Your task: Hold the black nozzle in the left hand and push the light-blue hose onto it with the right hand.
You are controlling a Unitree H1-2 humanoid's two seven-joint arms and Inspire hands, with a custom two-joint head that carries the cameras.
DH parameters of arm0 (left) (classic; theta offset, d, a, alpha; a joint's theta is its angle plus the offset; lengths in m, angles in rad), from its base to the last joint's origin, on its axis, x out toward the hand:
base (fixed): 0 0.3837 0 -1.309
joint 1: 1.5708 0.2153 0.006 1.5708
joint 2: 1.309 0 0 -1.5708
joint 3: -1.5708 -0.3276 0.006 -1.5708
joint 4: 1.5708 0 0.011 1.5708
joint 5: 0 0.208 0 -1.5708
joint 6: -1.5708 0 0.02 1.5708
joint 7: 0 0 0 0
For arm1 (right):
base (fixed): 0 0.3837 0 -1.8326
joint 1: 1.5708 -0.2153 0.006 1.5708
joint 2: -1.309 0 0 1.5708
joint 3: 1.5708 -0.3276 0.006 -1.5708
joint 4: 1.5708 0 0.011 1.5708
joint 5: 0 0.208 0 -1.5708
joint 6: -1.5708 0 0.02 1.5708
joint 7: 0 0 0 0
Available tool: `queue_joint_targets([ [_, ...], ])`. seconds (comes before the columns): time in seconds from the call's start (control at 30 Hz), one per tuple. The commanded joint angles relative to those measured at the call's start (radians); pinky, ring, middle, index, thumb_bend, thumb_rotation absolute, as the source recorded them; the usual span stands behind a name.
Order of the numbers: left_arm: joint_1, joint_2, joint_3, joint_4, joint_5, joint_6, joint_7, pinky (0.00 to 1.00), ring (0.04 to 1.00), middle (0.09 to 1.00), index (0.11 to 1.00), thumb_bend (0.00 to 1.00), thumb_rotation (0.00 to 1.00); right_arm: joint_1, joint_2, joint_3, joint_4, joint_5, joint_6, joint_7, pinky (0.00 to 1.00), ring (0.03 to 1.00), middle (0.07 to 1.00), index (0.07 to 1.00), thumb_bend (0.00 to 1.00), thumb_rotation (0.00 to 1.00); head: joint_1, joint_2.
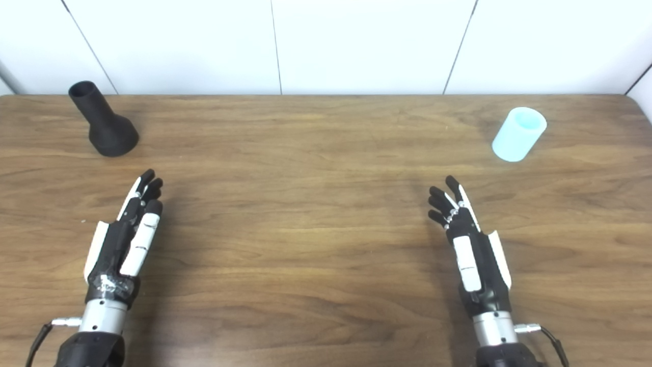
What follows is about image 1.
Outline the left white-black robot hand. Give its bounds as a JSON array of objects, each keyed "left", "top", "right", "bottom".
[{"left": 83, "top": 169, "right": 164, "bottom": 310}]

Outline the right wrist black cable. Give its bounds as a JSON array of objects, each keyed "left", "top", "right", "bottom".
[{"left": 514, "top": 323, "right": 570, "bottom": 367}]

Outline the light-blue hose piece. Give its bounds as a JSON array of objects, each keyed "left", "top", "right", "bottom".
[{"left": 492, "top": 107, "right": 548, "bottom": 163}]

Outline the black flared nozzle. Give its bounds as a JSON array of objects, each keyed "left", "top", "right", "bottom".
[{"left": 68, "top": 81, "right": 140, "bottom": 158}]

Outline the right white-black robot hand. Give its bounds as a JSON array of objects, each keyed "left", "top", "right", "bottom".
[{"left": 428, "top": 175, "right": 512, "bottom": 319}]

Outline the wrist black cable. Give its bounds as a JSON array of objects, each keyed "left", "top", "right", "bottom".
[
  {"left": 25, "top": 317, "right": 82, "bottom": 367},
  {"left": 514, "top": 323, "right": 570, "bottom": 367}
]

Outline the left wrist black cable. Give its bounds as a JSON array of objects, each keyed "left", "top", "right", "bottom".
[{"left": 25, "top": 317, "right": 82, "bottom": 367}]

